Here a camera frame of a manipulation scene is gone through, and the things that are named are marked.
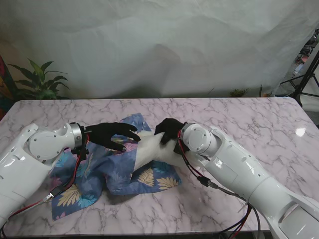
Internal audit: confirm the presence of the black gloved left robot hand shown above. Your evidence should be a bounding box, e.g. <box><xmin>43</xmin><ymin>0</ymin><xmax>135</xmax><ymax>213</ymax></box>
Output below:
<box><xmin>86</xmin><ymin>121</ymin><xmax>141</xmax><ymax>151</ymax></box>

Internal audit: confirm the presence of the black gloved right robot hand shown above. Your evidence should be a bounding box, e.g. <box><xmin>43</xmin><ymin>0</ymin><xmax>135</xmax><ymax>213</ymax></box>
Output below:
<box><xmin>154</xmin><ymin>118</ymin><xmax>187</xmax><ymax>145</ymax></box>

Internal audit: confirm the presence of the white pillow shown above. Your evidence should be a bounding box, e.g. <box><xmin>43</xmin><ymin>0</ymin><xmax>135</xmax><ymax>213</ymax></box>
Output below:
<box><xmin>133</xmin><ymin>130</ymin><xmax>200</xmax><ymax>172</ymax></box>

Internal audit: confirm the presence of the blue floral pillowcase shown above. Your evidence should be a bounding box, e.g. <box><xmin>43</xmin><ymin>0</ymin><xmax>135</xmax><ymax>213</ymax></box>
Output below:
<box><xmin>48</xmin><ymin>113</ymin><xmax>182</xmax><ymax>221</ymax></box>

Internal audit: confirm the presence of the small green bushy plant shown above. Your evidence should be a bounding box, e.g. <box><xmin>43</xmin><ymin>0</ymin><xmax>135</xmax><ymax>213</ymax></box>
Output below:
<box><xmin>228</xmin><ymin>88</ymin><xmax>249</xmax><ymax>98</ymax></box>

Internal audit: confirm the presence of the white backdrop cloth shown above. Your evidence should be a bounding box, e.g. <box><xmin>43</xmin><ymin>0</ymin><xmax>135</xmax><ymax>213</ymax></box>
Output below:
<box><xmin>0</xmin><ymin>0</ymin><xmax>319</xmax><ymax>99</ymax></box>

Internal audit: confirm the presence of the large green leafy plant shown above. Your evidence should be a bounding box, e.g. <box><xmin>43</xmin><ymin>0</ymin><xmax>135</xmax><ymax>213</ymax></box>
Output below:
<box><xmin>7</xmin><ymin>58</ymin><xmax>70</xmax><ymax>100</ymax></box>

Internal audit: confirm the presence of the colourful painted panel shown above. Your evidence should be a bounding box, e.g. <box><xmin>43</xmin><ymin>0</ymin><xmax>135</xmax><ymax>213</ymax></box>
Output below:
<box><xmin>0</xmin><ymin>54</ymin><xmax>18</xmax><ymax>118</ymax></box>

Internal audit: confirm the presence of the black tripod stand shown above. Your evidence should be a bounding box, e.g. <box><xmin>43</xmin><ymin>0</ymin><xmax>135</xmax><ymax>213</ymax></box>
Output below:
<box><xmin>280</xmin><ymin>44</ymin><xmax>319</xmax><ymax>108</ymax></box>

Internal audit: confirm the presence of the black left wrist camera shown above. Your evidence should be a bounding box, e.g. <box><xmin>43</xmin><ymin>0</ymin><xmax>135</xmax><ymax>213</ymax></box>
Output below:
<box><xmin>71</xmin><ymin>146</ymin><xmax>90</xmax><ymax>157</ymax></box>

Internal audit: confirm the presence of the red black left arm cable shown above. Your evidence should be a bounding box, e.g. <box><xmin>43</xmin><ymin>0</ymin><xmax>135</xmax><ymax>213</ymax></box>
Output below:
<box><xmin>0</xmin><ymin>134</ymin><xmax>91</xmax><ymax>232</ymax></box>

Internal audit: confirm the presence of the red black arm cable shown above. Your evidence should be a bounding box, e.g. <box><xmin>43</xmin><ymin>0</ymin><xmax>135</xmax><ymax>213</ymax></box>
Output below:
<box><xmin>176</xmin><ymin>139</ymin><xmax>261</xmax><ymax>239</ymax></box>
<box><xmin>0</xmin><ymin>134</ymin><xmax>91</xmax><ymax>232</ymax></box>

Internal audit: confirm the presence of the red black right arm cable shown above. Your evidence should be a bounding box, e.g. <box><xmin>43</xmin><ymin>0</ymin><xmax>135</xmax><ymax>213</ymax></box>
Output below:
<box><xmin>176</xmin><ymin>139</ymin><xmax>261</xmax><ymax>239</ymax></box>

